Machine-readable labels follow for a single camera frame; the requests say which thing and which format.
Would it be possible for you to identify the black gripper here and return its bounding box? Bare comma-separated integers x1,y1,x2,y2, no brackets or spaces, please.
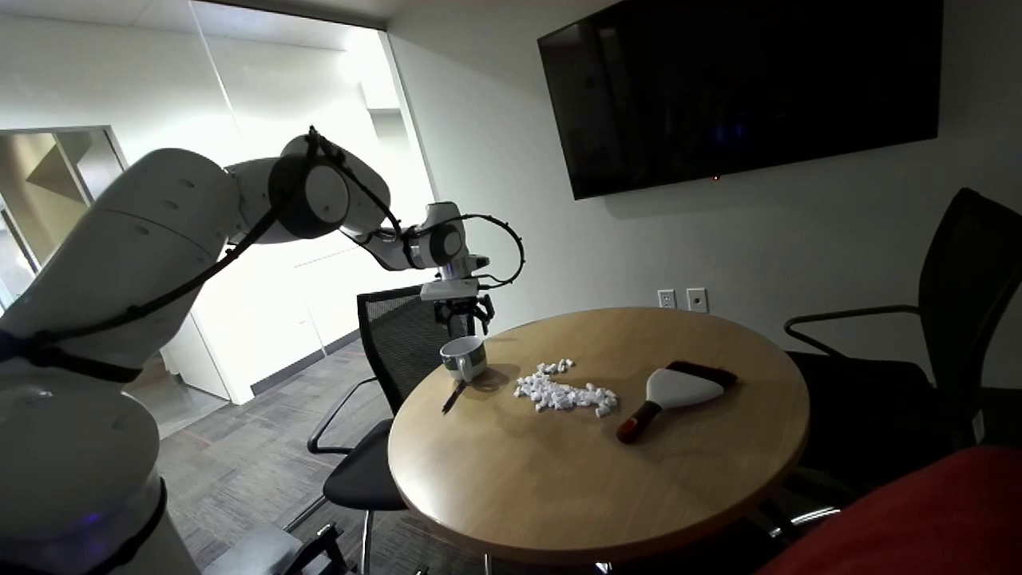
431,291,499,339

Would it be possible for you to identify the black mesh office chair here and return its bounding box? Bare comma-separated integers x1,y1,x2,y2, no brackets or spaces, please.
284,285,464,575

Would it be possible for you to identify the pile of white paper pieces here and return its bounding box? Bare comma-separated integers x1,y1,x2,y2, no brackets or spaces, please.
513,355,622,419

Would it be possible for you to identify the red cloth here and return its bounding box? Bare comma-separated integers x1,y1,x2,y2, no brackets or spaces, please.
762,445,1022,575

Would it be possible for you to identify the black office chair with armrests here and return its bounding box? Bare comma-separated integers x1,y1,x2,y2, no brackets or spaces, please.
783,184,1022,476

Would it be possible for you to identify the white brush with black handle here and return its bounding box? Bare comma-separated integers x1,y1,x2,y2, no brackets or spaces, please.
615,356,741,448

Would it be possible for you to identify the black wall television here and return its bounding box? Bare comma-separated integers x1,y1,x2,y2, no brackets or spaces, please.
537,0,946,201

